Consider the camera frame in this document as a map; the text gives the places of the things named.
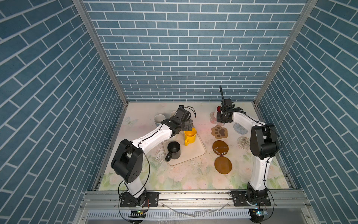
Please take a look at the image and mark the pink flower coaster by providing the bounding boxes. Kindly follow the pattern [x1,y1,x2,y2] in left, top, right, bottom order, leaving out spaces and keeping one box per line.
[210,112,217,124]

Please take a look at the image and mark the brown paw coaster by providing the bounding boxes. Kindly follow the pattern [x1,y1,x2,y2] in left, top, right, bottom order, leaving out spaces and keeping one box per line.
[211,126,228,140]

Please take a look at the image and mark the yellow mug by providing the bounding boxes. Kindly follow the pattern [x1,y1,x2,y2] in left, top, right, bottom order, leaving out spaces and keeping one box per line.
[184,128,197,146]

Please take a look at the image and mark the blue woven round coaster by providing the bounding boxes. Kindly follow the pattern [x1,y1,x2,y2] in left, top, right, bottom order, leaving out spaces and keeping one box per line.
[233,123,248,135]

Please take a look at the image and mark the black mug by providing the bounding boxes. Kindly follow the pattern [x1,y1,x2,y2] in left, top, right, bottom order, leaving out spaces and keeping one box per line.
[165,141,181,162]

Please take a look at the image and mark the beige serving tray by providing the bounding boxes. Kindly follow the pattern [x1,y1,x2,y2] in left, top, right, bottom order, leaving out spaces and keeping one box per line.
[162,127,206,166]

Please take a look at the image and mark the brown round coaster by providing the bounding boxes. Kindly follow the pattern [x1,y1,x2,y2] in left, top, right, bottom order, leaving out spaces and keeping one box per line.
[214,156,233,175]
[212,140,229,156]

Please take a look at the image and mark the multicolour stitched round coaster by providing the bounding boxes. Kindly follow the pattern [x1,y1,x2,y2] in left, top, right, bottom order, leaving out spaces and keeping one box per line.
[237,136,250,150]

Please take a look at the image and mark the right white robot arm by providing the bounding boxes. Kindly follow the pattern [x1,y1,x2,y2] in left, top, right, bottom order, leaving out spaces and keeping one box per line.
[216,86,280,204]

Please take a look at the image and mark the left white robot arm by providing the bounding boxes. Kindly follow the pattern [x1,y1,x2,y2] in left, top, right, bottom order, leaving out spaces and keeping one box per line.
[111,105,196,200]

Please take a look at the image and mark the blue mug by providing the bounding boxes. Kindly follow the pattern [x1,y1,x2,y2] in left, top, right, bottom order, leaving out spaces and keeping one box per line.
[154,114,166,127]

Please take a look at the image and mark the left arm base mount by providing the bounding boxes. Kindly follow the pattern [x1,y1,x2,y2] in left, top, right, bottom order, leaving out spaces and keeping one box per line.
[119,191,159,208]

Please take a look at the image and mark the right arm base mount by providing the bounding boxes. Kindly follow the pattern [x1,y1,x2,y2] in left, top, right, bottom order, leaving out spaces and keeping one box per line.
[229,190,271,207]

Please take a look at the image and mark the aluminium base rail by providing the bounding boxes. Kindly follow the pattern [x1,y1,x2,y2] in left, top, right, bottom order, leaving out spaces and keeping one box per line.
[80,189,310,210]

